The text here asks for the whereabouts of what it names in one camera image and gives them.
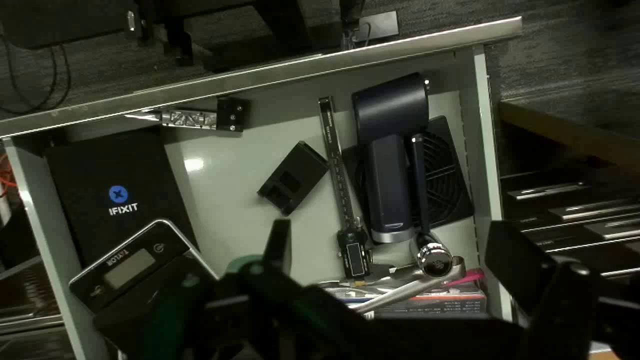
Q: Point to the white-rimmed digital scale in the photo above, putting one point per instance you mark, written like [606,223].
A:
[130,266]

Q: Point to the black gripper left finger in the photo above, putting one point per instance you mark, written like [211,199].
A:
[280,313]

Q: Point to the black plastic bracket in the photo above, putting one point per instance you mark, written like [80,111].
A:
[292,178]

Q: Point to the metal bar black block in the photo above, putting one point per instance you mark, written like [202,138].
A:
[231,115]

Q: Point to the red pink package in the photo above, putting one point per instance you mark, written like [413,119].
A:
[460,300]

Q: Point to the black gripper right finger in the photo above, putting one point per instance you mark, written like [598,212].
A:
[532,281]

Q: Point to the grey drawer cabinet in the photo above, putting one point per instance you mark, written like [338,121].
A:
[572,207]

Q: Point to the silver combination wrench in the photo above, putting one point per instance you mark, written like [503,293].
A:
[407,285]

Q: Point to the black box blue logo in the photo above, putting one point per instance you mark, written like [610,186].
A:
[92,167]

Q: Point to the silver knurled ratchet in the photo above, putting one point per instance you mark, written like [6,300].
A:
[337,172]

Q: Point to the grey metal drawer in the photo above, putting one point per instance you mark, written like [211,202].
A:
[226,200]

